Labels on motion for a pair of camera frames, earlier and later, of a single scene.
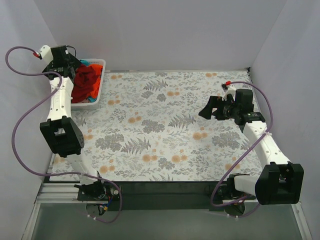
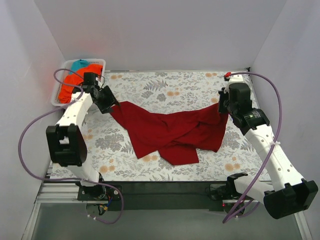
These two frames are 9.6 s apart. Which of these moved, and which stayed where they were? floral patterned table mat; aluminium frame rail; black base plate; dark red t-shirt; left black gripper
Moved: dark red t-shirt; left black gripper
Stayed: floral patterned table mat; aluminium frame rail; black base plate
